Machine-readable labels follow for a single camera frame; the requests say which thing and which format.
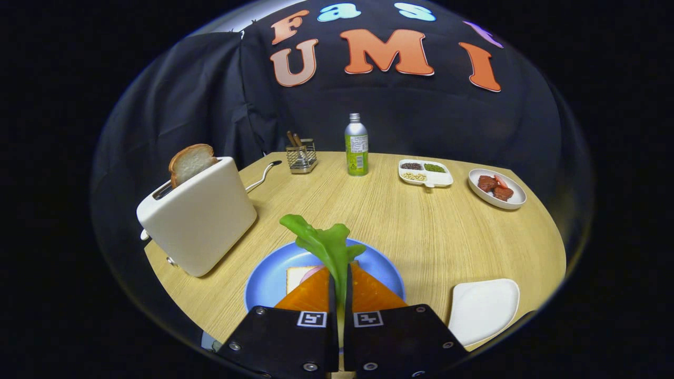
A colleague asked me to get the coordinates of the white square plate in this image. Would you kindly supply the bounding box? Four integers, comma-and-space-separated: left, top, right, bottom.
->
448, 278, 521, 348

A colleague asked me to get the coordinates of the toasted bread slice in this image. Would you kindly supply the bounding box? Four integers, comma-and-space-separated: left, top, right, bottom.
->
168, 144, 219, 189

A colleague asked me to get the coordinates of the white round plate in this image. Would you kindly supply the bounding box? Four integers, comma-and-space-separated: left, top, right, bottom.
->
468, 168, 527, 211

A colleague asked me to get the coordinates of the white toaster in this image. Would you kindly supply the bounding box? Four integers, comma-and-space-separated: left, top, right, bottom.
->
136, 156, 258, 278

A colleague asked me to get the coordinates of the blue round plate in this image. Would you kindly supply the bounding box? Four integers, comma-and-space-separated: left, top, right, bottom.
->
244, 240, 407, 316

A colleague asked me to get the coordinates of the white bread slice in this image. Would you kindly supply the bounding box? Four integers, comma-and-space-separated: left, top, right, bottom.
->
286, 265, 327, 295

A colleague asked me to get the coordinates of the silver green bottle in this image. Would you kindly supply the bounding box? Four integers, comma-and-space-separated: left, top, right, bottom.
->
344, 113, 369, 177

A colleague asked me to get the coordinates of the white divided bean dish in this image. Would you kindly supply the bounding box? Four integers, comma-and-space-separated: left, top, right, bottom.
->
398, 159, 454, 188

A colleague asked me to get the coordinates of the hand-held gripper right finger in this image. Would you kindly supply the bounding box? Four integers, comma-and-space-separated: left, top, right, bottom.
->
343, 262, 469, 377

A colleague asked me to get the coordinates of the pink ham slice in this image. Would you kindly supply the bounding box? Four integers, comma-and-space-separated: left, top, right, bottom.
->
299, 265, 327, 286

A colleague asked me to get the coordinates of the green lettuce leaf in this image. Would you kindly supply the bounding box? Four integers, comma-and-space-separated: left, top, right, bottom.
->
279, 214, 366, 348

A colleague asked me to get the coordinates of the wire mesh utensil holder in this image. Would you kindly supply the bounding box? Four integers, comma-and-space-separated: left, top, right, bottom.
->
285, 138, 318, 174

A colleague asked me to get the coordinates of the black backdrop cloth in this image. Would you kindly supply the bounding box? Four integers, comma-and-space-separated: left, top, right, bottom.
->
91, 0, 596, 337

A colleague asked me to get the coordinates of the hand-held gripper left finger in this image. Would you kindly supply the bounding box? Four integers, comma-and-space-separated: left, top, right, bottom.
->
217, 263, 340, 377

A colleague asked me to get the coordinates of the white toaster cable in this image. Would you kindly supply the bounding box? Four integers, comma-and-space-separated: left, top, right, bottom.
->
245, 161, 283, 193

